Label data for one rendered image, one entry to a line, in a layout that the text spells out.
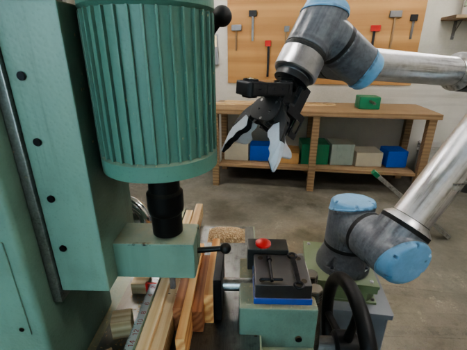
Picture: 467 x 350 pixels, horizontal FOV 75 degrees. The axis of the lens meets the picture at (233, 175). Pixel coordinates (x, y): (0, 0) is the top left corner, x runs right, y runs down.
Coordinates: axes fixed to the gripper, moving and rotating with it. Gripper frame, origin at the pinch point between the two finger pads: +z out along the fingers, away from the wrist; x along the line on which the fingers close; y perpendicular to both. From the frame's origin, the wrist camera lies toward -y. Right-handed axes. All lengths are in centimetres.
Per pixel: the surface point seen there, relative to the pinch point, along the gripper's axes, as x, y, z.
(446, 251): 4, 235, -20
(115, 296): 21.3, 2.4, 43.2
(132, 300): 17.4, 4.7, 41.5
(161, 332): -7.5, -6.3, 31.7
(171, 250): -3.8, -9.0, 19.3
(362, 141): 133, 292, -107
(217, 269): -6.0, 0.9, 20.1
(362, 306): -25.5, 17.3, 14.0
